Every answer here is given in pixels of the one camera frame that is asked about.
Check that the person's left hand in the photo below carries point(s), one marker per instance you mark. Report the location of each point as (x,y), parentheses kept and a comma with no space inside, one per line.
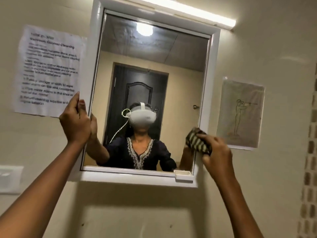
(74,123)

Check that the person's right hand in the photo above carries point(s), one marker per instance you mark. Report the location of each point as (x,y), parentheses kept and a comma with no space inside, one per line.
(219,159)

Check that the person's right fingers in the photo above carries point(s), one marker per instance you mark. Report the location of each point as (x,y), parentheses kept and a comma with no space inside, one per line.
(210,141)

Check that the person's left thumb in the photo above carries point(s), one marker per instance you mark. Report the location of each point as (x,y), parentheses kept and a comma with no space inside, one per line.
(81,107)

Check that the striped cleaning cloth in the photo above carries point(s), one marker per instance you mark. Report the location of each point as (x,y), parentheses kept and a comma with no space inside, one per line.
(195,142)

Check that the white framed wall mirror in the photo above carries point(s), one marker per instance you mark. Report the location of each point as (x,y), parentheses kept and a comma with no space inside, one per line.
(153,71)

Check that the person's left forearm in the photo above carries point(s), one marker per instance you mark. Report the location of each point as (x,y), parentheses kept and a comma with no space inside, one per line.
(42,188)

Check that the person's right forearm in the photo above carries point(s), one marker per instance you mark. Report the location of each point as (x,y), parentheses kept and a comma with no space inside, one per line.
(235,208)

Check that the line drawing paper sheet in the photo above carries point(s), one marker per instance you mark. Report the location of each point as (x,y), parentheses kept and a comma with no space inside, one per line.
(240,113)

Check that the white plastic mirror latch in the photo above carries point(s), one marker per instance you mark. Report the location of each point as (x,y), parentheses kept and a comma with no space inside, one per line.
(183,174)

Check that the printed white paper sheet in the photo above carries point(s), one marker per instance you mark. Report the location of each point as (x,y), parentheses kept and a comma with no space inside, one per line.
(47,71)

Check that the white tube light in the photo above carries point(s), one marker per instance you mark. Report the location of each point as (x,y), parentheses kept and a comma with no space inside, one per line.
(198,14)

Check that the white wall switch plate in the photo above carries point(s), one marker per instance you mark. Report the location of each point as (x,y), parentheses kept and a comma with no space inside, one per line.
(10,179)

